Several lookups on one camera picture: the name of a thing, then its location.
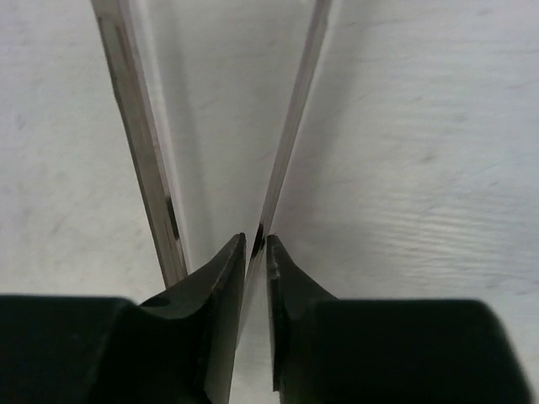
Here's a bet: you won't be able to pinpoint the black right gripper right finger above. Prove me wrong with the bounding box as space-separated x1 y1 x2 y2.
266 235 532 403

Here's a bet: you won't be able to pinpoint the metal serving tongs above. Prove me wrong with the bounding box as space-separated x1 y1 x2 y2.
92 1 333 328

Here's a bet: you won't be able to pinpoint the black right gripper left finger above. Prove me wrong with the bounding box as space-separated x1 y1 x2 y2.
1 233 246 403

